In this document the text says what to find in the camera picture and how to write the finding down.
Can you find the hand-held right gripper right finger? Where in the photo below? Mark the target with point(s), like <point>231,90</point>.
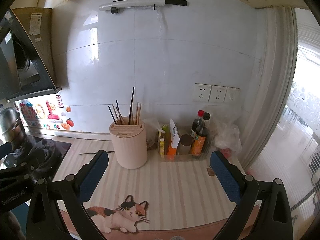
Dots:
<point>225,177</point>

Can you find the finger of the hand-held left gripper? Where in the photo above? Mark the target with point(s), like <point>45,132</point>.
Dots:
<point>5,150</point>
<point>17,171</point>

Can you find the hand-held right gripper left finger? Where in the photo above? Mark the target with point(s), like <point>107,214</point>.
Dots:
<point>95,172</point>

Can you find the pink utensil holder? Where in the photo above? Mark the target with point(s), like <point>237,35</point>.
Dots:
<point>128,147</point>

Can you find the black chopstick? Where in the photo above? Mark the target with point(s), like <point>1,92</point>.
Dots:
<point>95,152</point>
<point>112,115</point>
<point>131,105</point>
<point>119,111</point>

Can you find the wooden chopstick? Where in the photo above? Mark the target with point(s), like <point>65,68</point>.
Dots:
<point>140,113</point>
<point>121,117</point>
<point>115,113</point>
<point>137,113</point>

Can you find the person's left forearm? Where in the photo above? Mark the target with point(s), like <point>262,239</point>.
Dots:
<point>15,227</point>

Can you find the small brown object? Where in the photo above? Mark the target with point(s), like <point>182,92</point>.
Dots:
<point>211,172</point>

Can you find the small red object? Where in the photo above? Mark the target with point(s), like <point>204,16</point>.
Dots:
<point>226,151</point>

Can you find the steel cooking pot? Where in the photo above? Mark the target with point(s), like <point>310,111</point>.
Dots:
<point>8,122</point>

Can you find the black gas stove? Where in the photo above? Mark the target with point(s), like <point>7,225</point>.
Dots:
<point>47,152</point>

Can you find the crumpled clear plastic bag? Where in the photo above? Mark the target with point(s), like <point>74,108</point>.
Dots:
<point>228,135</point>

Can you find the clear plastic organizer tray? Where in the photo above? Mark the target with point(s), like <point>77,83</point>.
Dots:
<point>185,158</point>

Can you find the black cap sauce bottle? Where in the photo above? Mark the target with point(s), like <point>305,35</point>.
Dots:
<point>200,140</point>

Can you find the brown lid glass jar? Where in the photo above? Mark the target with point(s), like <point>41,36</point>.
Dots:
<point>185,145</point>

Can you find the striped cat print table mat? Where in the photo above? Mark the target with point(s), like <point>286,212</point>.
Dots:
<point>170,187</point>

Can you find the red cap sauce bottle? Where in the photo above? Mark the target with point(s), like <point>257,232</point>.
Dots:
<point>197,125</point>

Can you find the orange seasoning packet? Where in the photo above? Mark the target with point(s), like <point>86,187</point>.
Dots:
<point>172,150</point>

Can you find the clear bag of dried goods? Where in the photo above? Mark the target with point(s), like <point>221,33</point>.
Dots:
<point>152,137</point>

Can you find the white seasoning packet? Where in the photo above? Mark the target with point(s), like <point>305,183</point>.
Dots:
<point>174,132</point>

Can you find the yellow seasoning box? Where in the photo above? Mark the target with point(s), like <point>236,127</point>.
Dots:
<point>161,146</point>

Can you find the green packet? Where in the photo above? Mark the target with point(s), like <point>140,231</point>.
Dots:
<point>164,129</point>

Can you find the black range hood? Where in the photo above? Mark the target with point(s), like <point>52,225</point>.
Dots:
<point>15,62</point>

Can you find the white wrap roll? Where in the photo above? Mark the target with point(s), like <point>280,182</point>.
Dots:
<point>132,4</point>

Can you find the colourful wall stickers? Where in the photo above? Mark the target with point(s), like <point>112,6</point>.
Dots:
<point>50,115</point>

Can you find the white frame window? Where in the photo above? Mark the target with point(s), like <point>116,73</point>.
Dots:
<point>287,130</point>

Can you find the white wall socket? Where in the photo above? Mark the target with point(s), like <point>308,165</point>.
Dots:
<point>218,94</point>
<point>202,92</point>
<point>232,95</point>

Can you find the black wall rail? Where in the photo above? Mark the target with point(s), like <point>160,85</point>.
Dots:
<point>177,2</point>

